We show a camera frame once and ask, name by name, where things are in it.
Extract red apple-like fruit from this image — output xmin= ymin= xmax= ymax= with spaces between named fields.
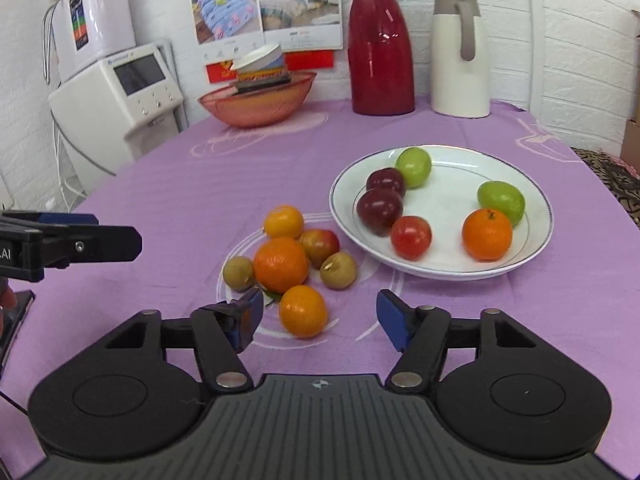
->
xmin=390 ymin=216 xmax=433 ymax=261

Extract dark red plum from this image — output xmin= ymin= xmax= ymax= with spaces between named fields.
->
xmin=366 ymin=167 xmax=407 ymax=197
xmin=356 ymin=188 xmax=404 ymax=236

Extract green oval fruit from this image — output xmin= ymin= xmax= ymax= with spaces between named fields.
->
xmin=476 ymin=181 xmax=526 ymax=226

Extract round green fruit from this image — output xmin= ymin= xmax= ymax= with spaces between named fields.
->
xmin=395 ymin=146 xmax=432 ymax=188

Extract brownish green fruit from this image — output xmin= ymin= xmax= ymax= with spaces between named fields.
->
xmin=222 ymin=256 xmax=255 ymax=292
xmin=320 ymin=252 xmax=358 ymax=290

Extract front orange citrus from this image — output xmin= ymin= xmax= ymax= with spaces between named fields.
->
xmin=279 ymin=285 xmax=329 ymax=339

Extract large orange mandarin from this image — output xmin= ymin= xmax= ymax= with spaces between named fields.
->
xmin=253 ymin=237 xmax=309 ymax=295

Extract small yellow orange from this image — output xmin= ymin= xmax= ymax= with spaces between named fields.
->
xmin=264 ymin=205 xmax=304 ymax=238

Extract red yellow peach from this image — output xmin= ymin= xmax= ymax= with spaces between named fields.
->
xmin=298 ymin=229 xmax=340 ymax=269

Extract purple tablecloth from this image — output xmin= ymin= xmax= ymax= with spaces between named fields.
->
xmin=1 ymin=101 xmax=639 ymax=477

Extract white water dispenser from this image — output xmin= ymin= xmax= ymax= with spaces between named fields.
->
xmin=49 ymin=41 xmax=188 ymax=195

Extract white round plate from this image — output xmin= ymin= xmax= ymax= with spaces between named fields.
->
xmin=329 ymin=144 xmax=554 ymax=282

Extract white purifier top unit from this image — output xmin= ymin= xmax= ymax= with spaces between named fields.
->
xmin=52 ymin=0 xmax=136 ymax=82

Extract orange glass bowl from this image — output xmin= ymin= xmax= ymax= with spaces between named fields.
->
xmin=198 ymin=70 xmax=317 ymax=128

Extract stacked patterned bowls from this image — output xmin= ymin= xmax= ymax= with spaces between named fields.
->
xmin=234 ymin=67 xmax=291 ymax=93

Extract leopard print cloth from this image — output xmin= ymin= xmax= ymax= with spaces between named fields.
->
xmin=573 ymin=148 xmax=640 ymax=226

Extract red thermos jug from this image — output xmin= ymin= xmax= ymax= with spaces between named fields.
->
xmin=347 ymin=0 xmax=416 ymax=116

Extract white thermos jug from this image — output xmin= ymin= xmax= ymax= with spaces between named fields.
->
xmin=430 ymin=0 xmax=490 ymax=118

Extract flat cardboard box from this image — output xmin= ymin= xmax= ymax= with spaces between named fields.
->
xmin=620 ymin=119 xmax=640 ymax=170

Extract bedding calendar poster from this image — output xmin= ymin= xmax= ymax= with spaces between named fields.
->
xmin=191 ymin=0 xmax=343 ymax=84

